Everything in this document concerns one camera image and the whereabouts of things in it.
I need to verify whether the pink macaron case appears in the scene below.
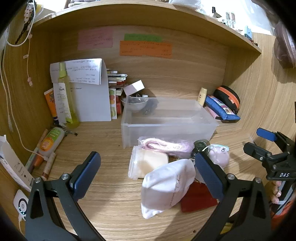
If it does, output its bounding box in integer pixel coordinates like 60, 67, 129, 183
208, 144, 230, 169

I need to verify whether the red velvet pouch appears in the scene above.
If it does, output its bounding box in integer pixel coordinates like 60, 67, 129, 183
180, 181, 218, 213

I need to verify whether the dark green glass jar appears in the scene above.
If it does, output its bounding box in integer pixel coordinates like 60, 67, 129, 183
191, 139, 210, 158

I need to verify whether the pink rope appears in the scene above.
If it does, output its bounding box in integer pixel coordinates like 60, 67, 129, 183
137, 136, 195, 159

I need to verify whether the white drawstring pouch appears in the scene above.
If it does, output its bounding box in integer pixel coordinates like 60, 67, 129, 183
141, 159, 196, 219

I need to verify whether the clear lidded beige cup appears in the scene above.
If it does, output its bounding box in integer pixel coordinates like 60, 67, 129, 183
128, 146, 169, 180

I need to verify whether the orange sleeve forearm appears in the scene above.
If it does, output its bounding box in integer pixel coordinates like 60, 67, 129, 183
270, 201, 295, 231

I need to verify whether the person's right hand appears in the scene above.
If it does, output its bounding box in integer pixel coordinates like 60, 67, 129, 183
265, 181, 281, 204

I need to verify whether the white round charger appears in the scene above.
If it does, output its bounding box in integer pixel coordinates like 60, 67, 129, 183
13, 189, 29, 220

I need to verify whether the pink flat pouch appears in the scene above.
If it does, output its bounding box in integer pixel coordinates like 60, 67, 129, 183
204, 106, 223, 121

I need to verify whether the blue patterned pencil pouch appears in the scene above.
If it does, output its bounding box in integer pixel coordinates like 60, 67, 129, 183
205, 95, 240, 121

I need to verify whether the black orange round case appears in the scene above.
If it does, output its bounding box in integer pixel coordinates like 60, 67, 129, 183
213, 85, 240, 114

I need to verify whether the lip balm stick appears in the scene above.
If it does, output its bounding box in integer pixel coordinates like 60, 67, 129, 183
41, 152, 56, 181

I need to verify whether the white paper box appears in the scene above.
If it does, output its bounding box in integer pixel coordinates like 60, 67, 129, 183
0, 135, 35, 192

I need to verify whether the orange green lotion tube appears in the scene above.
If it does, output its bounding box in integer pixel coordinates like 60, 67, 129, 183
33, 127, 65, 168

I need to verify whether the cream lotion bottle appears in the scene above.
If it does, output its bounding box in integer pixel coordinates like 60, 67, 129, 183
197, 87, 207, 106

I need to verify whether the yellow-green spray bottle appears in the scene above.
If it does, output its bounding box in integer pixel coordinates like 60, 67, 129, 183
58, 62, 79, 129

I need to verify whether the clear plastic storage bin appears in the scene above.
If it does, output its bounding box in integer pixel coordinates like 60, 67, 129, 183
121, 97, 219, 148

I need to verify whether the orange booklet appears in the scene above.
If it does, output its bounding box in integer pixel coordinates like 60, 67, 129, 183
44, 88, 58, 122

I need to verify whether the fruit pattern card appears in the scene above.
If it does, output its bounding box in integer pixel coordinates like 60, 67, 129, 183
109, 88, 117, 120

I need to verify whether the orange sticky note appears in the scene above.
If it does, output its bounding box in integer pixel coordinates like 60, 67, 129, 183
119, 41, 172, 58

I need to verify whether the white bowl of trinkets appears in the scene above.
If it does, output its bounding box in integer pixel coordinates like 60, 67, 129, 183
121, 96, 149, 113

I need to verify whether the white paper folder stand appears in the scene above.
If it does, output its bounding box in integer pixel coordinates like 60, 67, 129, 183
50, 58, 111, 124

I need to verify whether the small white cardboard box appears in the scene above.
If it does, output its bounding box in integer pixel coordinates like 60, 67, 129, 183
123, 80, 144, 96

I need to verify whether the stack of books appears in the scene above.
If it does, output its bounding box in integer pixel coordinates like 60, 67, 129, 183
107, 68, 128, 117

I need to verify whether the green sticky note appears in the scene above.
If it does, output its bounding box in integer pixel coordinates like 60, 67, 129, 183
124, 34, 163, 42

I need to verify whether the pink sticky note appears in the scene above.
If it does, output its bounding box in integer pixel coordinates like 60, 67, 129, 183
77, 27, 113, 51

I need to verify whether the white charging cable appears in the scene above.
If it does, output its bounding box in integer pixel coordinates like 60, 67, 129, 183
0, 14, 50, 162

